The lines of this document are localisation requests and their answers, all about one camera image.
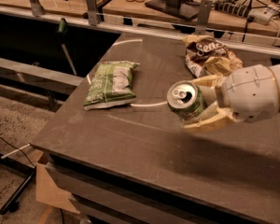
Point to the grey metal bracket right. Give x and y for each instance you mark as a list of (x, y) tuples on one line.
[(203, 16)]

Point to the grey metal bracket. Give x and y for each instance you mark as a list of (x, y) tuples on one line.
[(36, 8), (92, 11), (203, 16)]

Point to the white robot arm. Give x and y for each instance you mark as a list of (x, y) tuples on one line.
[(246, 95)]

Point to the green soda can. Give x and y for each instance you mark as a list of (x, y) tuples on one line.
[(186, 100)]

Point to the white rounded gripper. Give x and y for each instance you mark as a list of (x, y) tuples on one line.
[(250, 91)]

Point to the cardboard panel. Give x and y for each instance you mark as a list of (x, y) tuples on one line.
[(48, 193)]

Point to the brown yellow chip bag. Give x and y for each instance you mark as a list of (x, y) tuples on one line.
[(206, 56)]

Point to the white power adapter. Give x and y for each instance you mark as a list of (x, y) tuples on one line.
[(262, 16)]

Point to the grey metal rail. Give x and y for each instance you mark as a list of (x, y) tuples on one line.
[(38, 76)]

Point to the grey metal bracket middle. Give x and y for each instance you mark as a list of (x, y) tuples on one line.
[(92, 11)]

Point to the black monitor stand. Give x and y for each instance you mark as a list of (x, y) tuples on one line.
[(175, 8)]

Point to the green chip bag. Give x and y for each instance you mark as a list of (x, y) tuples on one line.
[(111, 85)]

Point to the grey metal bracket left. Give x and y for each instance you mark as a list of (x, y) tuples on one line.
[(36, 8)]

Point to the black chair base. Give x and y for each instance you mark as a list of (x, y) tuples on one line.
[(17, 173)]

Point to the black power strip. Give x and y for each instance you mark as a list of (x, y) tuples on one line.
[(232, 8)]

